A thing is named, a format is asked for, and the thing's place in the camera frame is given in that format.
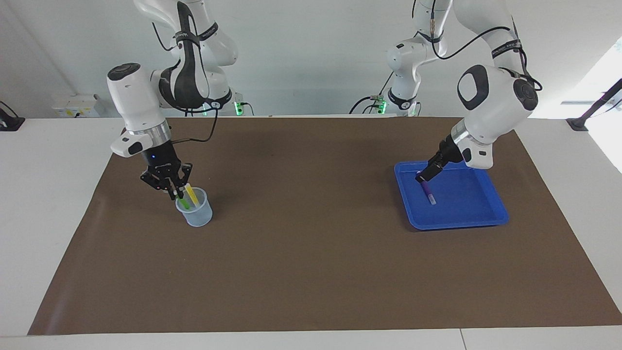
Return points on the small black desk mount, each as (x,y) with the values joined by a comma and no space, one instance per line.
(9,121)

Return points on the purple marker pen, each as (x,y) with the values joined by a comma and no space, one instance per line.
(429,193)

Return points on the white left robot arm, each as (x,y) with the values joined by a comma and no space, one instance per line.
(495,112)

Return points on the translucent plastic cup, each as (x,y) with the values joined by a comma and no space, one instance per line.
(197,216)

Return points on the blue plastic tray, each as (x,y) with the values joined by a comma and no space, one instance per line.
(466,204)

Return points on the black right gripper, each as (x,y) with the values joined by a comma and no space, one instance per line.
(163,163)

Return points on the brown table mat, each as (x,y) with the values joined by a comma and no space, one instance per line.
(311,267)

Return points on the yellow marker pen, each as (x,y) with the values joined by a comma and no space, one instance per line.
(191,193)

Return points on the black clamp stand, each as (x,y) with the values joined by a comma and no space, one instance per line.
(595,104)

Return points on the green marker pen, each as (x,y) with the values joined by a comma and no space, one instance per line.
(183,201)

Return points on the white wall socket box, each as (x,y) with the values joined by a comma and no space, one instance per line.
(75,106)

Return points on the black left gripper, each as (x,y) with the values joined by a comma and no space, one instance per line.
(448,153)

